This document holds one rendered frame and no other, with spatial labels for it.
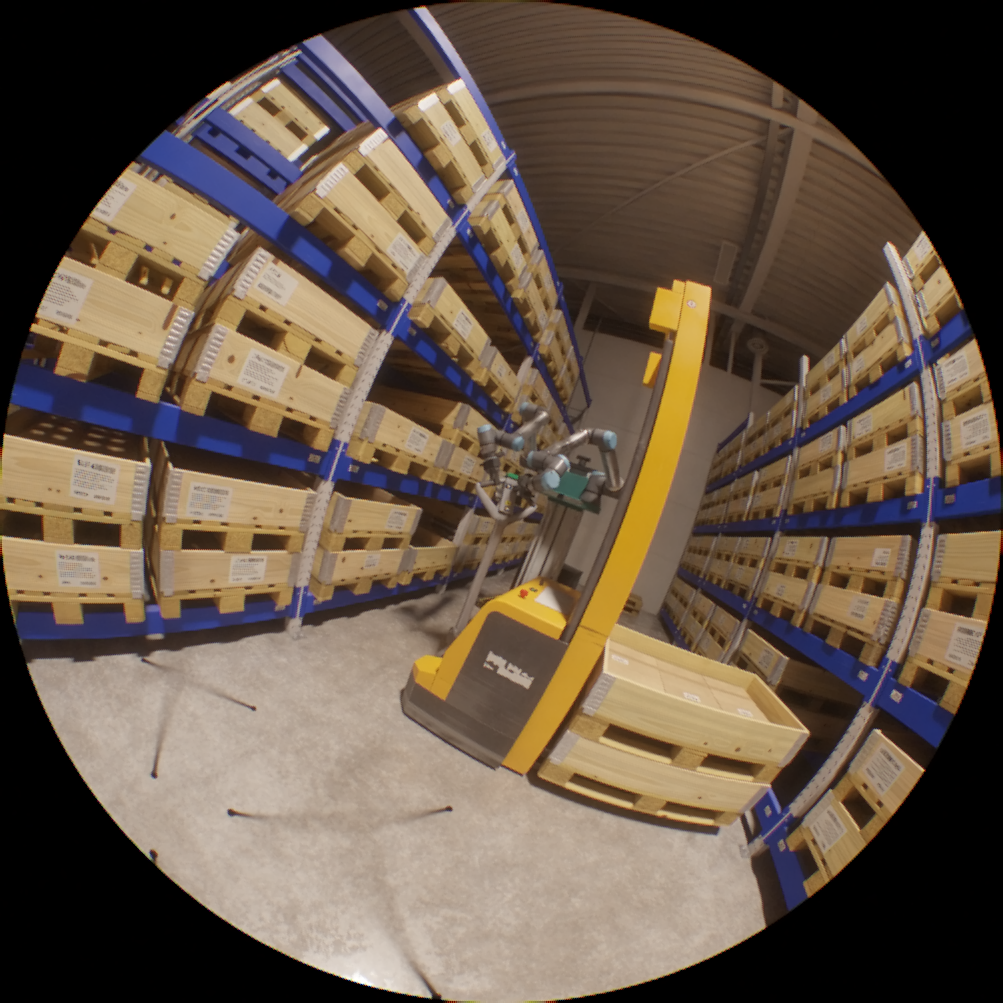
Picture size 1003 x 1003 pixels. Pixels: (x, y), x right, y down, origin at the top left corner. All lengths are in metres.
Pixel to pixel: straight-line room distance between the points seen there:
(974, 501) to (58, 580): 3.51
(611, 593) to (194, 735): 1.83
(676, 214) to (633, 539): 7.12
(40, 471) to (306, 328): 1.26
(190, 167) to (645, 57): 5.94
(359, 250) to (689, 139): 6.18
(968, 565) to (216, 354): 3.04
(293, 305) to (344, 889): 2.14
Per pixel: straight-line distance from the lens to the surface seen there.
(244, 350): 1.43
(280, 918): 1.32
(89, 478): 1.44
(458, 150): 2.43
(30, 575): 1.64
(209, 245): 1.44
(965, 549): 1.89
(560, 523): 2.91
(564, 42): 6.88
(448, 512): 3.63
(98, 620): 1.79
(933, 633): 1.86
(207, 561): 1.63
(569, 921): 1.54
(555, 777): 1.71
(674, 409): 1.41
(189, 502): 1.49
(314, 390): 1.59
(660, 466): 1.33
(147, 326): 1.36
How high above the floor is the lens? 1.31
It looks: 2 degrees down
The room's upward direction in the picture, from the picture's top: 21 degrees clockwise
